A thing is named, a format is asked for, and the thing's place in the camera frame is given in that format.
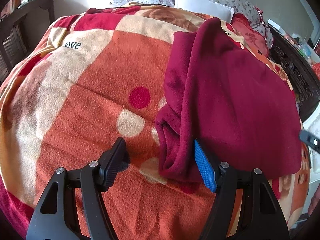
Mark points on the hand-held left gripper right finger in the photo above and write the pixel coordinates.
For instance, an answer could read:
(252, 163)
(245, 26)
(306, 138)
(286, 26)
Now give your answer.
(205, 170)

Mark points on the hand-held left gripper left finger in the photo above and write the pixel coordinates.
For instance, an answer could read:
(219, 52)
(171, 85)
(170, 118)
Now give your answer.
(113, 165)

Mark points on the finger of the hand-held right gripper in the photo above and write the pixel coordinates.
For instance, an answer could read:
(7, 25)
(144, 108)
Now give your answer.
(310, 140)

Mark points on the maroon t-shirt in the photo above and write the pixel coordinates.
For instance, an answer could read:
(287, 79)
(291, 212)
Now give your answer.
(237, 105)

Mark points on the carved dark wooden headboard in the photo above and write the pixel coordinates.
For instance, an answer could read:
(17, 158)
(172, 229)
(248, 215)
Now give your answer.
(297, 77)

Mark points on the orange plastic bag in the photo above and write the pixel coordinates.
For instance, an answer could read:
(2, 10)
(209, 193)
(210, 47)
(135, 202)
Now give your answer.
(316, 70)

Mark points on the orange red printed blanket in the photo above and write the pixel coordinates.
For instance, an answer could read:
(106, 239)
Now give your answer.
(75, 105)

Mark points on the red heart-shaped cushion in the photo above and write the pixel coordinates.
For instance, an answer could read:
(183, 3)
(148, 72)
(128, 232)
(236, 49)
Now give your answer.
(250, 38)

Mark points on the white box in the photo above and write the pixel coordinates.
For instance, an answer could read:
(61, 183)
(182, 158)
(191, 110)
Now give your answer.
(276, 26)

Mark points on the white pillow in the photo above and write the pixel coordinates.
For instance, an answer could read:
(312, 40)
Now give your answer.
(200, 3)

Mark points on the dark wooden table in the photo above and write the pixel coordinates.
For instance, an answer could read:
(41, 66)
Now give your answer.
(27, 12)

